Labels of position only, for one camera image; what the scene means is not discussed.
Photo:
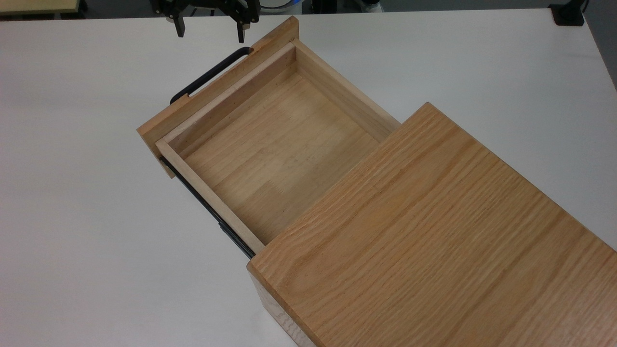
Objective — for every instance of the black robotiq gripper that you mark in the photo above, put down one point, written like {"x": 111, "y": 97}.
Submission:
{"x": 207, "y": 6}

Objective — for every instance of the black metal drawer slide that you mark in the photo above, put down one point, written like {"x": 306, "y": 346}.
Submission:
{"x": 231, "y": 234}

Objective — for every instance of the yellow wooden table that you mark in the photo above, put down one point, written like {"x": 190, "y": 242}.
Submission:
{"x": 36, "y": 6}

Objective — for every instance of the wooden cabinet box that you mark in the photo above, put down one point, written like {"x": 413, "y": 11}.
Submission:
{"x": 434, "y": 241}

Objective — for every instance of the black table clamp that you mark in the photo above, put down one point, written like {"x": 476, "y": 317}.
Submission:
{"x": 568, "y": 14}

